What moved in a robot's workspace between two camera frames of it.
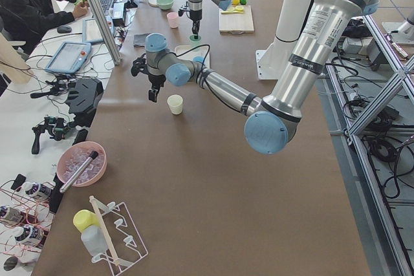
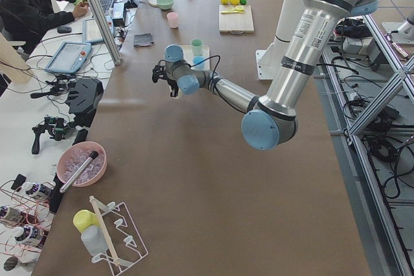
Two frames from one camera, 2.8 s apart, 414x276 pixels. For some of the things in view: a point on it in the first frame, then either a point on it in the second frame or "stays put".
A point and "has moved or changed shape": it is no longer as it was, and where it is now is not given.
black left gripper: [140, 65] → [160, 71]
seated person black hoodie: [26, 10] stays put
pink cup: [173, 19] stays put
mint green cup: [195, 42] has moved or changed shape
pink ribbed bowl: [72, 156] stays put
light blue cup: [198, 58] stays put
